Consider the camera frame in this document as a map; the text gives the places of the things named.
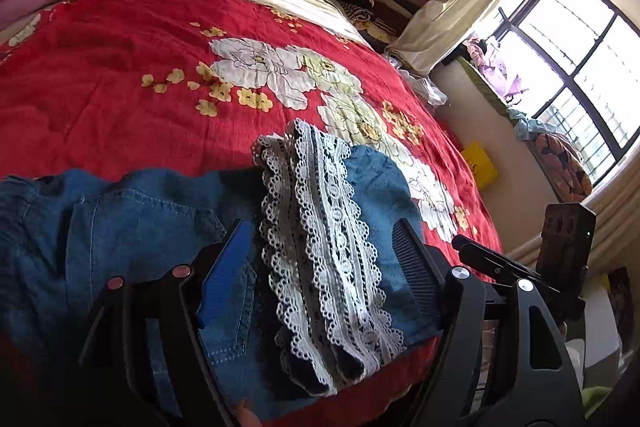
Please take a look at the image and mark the red floral blanket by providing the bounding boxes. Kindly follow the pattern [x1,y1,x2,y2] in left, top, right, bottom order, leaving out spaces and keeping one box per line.
[1,0,499,426]

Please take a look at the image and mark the floral cushion on sill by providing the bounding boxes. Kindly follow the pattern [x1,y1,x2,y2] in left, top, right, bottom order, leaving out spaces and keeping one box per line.
[534,133,592,202]

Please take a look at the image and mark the blue denim pants lace hem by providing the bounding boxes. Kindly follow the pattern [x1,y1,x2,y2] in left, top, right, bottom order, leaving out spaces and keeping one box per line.
[1,120,439,426]

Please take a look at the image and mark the yellow box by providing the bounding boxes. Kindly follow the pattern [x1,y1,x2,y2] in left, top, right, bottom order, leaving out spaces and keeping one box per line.
[462,142,499,191]

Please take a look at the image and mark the white crumpled cloth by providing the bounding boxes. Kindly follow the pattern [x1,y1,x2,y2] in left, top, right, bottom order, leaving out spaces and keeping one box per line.
[396,66,448,108]

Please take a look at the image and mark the left hand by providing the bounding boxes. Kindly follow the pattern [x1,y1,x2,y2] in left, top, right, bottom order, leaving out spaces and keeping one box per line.
[234,401,262,427]

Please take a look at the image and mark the window with black frame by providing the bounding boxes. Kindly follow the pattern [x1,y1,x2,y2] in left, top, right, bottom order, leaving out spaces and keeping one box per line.
[465,0,639,183]

